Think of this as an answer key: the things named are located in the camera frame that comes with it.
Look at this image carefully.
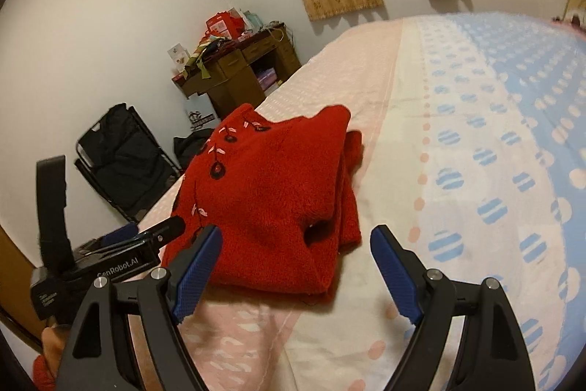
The red knitted sweater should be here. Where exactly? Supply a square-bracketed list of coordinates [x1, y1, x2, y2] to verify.
[163, 104, 364, 301]

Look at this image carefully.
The person's left hand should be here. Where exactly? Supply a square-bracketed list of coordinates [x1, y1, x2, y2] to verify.
[41, 325, 71, 378]

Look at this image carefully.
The black bag on floor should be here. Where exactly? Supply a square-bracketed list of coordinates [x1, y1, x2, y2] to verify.
[173, 128, 214, 171]

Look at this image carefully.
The white paper bag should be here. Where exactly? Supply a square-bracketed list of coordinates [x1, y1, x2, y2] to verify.
[184, 93, 220, 131]

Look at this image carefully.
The green cloth on desk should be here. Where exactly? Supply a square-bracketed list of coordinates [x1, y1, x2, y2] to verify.
[182, 35, 234, 80]

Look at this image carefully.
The brown wooden desk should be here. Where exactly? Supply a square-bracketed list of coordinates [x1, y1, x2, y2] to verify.
[173, 22, 301, 118]

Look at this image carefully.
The white box on desk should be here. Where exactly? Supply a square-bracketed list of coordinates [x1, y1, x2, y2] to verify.
[168, 44, 191, 71]

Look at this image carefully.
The red gift box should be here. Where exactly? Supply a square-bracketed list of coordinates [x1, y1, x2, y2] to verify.
[205, 11, 245, 40]

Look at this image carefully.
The pink and blue bedsheet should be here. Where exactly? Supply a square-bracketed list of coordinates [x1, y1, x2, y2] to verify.
[182, 14, 585, 390]

